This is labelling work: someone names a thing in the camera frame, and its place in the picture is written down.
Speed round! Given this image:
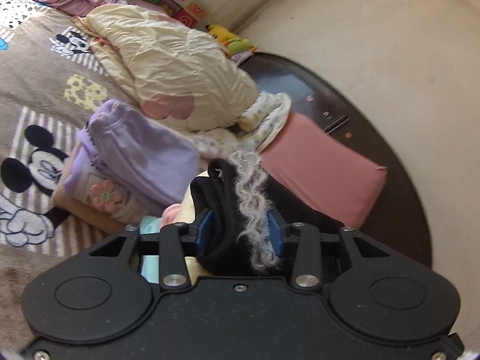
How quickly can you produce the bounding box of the yellow green plush toy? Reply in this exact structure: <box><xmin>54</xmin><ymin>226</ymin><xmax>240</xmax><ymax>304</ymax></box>
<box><xmin>206</xmin><ymin>24</ymin><xmax>257</xmax><ymax>57</ymax></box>

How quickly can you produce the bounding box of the purple folded clothes stack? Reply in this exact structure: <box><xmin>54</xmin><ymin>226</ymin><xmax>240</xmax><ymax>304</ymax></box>
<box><xmin>52</xmin><ymin>99</ymin><xmax>200</xmax><ymax>233</ymax></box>

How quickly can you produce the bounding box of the Mickey Mouse plush blanket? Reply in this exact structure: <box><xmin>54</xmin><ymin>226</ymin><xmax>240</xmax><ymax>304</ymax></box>
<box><xmin>1</xmin><ymin>0</ymin><xmax>127</xmax><ymax>349</ymax></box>

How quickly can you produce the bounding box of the colourful folded clothes pile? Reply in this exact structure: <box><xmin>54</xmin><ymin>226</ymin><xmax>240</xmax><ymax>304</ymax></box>
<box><xmin>140</xmin><ymin>187</ymin><xmax>210</xmax><ymax>291</ymax></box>

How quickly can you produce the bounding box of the black fleece garment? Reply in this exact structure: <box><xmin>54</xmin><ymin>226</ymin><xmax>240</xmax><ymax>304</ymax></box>
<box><xmin>190</xmin><ymin>151</ymin><xmax>343</xmax><ymax>276</ymax></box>

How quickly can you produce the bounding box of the pink pillow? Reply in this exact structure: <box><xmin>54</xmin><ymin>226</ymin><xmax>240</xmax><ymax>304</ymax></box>
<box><xmin>261</xmin><ymin>113</ymin><xmax>387</xmax><ymax>228</ymax></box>

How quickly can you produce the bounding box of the cream satin quilt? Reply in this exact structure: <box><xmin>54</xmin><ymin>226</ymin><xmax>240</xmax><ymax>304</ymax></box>
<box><xmin>72</xmin><ymin>4</ymin><xmax>260</xmax><ymax>131</ymax></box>

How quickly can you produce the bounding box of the white floral cloth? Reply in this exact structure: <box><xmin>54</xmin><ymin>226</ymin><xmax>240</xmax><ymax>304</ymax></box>
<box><xmin>185</xmin><ymin>91</ymin><xmax>292</xmax><ymax>160</ymax></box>

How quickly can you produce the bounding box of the dark wooden headboard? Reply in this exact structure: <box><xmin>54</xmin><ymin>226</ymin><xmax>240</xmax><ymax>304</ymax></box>
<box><xmin>240</xmin><ymin>53</ymin><xmax>432</xmax><ymax>268</ymax></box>

